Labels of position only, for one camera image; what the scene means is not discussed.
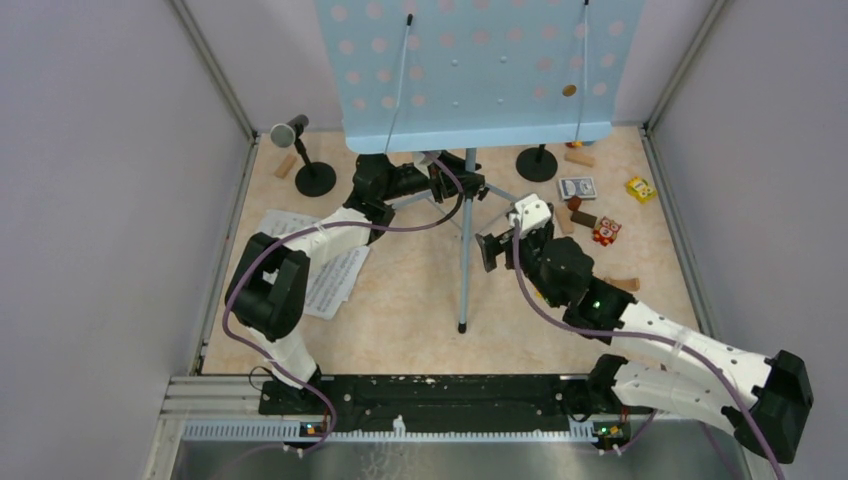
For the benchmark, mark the silver black microphone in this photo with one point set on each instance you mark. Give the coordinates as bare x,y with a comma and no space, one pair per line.
286,134

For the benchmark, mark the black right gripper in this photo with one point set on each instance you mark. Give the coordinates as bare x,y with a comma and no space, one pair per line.
496,245

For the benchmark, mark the blue playing card box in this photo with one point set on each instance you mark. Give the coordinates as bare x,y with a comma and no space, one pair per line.
581,187

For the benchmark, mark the dark brown wooden block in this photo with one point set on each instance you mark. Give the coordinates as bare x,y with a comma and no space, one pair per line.
578,216

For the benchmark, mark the yellow small toy box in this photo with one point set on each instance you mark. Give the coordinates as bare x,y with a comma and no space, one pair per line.
641,190

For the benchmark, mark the owl figure toy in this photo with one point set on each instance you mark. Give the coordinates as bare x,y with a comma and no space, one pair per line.
605,231

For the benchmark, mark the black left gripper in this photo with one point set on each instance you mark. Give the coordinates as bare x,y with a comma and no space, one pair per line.
441,179

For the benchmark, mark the wooden block back left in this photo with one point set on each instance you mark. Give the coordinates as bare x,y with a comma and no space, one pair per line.
285,167

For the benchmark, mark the black stand for silver microphone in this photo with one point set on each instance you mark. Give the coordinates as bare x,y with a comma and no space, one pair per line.
314,179

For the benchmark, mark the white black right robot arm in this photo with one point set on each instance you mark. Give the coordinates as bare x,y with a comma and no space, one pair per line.
762,401

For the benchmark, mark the light blue music stand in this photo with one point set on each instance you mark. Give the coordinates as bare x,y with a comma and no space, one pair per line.
438,75

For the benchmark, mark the wooden arch block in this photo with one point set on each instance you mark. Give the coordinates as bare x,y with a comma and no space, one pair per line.
627,284

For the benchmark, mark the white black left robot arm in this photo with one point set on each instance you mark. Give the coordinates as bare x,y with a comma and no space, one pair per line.
267,295

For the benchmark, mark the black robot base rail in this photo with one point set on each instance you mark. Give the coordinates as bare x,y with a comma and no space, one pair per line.
445,403

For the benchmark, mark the wooden block near back wall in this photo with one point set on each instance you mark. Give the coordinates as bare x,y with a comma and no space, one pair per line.
580,158

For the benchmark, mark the sheet music page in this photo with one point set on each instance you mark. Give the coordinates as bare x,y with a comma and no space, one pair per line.
332,284
278,223

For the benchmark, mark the black stand for gold microphone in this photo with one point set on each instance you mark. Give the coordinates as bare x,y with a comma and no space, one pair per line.
536,164

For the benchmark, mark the wooden block by cards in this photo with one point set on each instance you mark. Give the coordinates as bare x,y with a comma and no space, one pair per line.
563,218

